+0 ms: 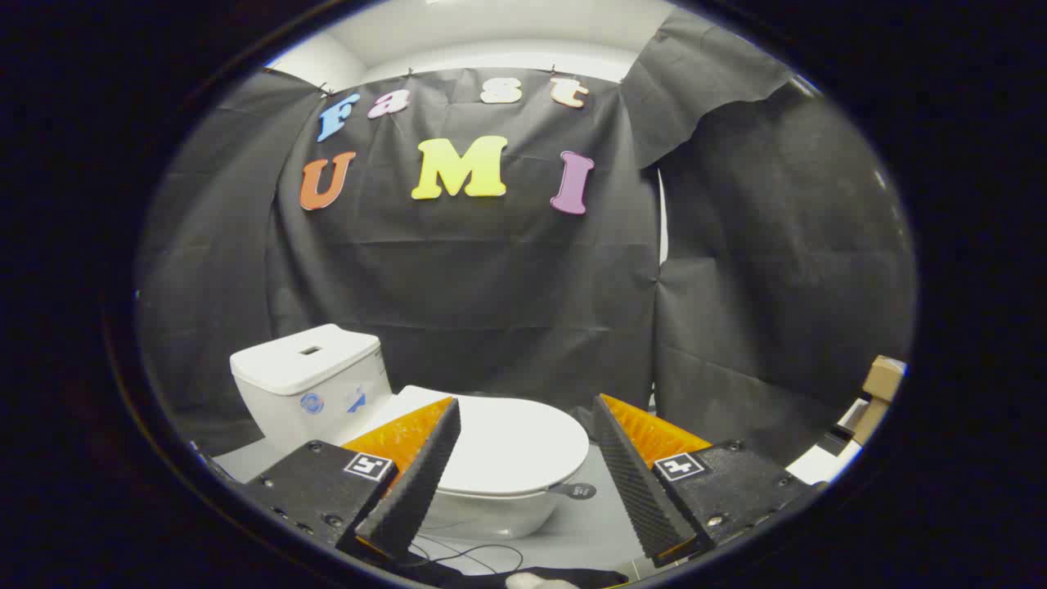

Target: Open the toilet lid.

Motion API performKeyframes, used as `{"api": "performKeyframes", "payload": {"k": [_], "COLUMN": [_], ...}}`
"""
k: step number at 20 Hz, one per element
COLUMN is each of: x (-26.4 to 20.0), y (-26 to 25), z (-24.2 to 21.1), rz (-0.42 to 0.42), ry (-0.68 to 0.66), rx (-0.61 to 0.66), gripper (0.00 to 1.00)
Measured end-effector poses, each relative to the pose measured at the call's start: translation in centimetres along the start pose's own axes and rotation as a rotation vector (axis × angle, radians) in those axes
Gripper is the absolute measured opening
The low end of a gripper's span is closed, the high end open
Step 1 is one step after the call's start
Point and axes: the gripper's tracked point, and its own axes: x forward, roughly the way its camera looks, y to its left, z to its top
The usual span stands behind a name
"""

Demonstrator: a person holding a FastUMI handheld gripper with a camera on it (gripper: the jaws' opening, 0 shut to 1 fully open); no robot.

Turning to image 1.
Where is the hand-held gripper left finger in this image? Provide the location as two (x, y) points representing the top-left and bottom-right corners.
(237, 397), (463, 565)

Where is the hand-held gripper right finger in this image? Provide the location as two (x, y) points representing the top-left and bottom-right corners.
(591, 393), (823, 569)

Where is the white toilet lid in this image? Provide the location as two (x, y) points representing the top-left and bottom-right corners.
(384, 386), (591, 497)

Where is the white toilet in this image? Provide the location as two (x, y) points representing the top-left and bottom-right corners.
(230, 324), (591, 541)

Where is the white flat box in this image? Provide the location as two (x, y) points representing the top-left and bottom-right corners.
(787, 440), (860, 486)

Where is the black backdrop cloth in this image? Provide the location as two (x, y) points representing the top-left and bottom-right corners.
(135, 8), (917, 459)

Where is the brown cardboard box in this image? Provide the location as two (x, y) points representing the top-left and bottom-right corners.
(851, 355), (907, 447)

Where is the thin black cable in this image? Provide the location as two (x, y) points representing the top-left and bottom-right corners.
(407, 533), (525, 575)

